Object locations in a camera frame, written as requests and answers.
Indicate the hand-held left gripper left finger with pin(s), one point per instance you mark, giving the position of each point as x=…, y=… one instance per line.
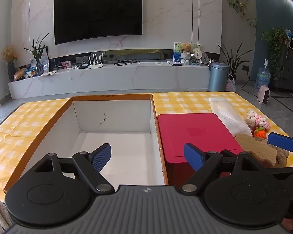
x=102, y=156

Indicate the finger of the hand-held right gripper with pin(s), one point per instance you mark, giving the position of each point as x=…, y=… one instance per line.
x=288, y=170
x=280, y=140

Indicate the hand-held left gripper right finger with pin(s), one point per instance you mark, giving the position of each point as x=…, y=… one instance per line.
x=194, y=156

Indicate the brown plush towel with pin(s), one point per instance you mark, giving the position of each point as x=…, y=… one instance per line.
x=282, y=156

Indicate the white box with orange rim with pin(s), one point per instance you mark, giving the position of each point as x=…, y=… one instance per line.
x=112, y=117

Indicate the orange crochet carrot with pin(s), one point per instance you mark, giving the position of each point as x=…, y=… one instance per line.
x=260, y=132

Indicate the red box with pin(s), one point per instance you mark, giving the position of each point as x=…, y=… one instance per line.
x=197, y=131

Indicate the pink white crochet doll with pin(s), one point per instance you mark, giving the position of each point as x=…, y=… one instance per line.
x=256, y=121

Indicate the pink heater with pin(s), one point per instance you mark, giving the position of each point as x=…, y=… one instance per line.
x=264, y=93

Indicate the clear plastic bag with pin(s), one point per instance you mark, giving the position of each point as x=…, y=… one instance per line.
x=227, y=117

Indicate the yellow checkered tablecloth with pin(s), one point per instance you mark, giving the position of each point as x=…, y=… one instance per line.
x=190, y=102

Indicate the large water bottle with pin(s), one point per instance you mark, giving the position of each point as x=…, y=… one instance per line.
x=262, y=76

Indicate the woven basket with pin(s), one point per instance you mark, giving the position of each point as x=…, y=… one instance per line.
x=230, y=84

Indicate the white marble television console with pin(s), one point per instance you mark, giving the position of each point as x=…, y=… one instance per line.
x=112, y=80

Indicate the dark cabinet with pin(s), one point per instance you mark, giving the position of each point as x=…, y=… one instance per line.
x=291, y=63

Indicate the blue-grey trash can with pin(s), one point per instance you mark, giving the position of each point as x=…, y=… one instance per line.
x=217, y=76

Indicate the white router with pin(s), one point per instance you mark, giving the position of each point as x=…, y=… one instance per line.
x=95, y=64

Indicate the long-leaf potted plant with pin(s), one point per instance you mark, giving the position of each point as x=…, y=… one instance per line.
x=234, y=58

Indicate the leafy plant on cabinet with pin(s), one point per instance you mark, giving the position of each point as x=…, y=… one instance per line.
x=274, y=46

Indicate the pink card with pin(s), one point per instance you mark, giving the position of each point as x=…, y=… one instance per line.
x=66, y=64

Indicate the decorative plate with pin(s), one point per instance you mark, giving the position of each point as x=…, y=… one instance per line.
x=205, y=58

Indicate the papers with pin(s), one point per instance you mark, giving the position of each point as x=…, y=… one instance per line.
x=48, y=73

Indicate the teddy bear bouquet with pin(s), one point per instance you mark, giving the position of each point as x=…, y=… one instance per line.
x=186, y=53

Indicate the white round ornament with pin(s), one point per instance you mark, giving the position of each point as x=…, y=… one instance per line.
x=197, y=53

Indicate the snack packets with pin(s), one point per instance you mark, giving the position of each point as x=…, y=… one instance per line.
x=30, y=73

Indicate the green plant in glass vase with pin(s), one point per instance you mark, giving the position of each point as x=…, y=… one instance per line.
x=39, y=51

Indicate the dark vase with orange flowers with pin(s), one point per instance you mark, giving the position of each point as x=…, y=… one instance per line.
x=11, y=68

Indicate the hanging vine plant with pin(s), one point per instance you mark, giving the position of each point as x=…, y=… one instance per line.
x=243, y=11

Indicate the black wall television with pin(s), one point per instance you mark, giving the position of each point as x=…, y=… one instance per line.
x=97, y=14

